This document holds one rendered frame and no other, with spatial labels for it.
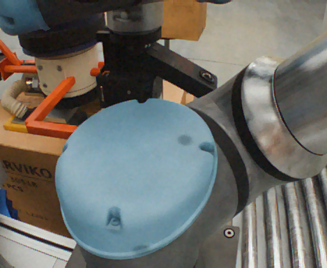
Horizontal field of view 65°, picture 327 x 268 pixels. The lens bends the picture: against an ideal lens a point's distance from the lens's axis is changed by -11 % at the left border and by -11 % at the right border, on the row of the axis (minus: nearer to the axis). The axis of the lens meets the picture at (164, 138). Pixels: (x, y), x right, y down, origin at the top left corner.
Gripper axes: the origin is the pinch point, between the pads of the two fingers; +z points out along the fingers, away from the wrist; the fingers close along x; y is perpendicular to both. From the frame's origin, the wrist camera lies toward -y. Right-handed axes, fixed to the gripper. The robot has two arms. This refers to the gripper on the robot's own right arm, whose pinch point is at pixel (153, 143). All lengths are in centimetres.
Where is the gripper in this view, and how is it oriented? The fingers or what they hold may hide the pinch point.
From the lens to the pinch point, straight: 49.2
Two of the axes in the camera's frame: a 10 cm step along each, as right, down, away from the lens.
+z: 0.0, 7.7, 6.4
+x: -2.0, 6.2, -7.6
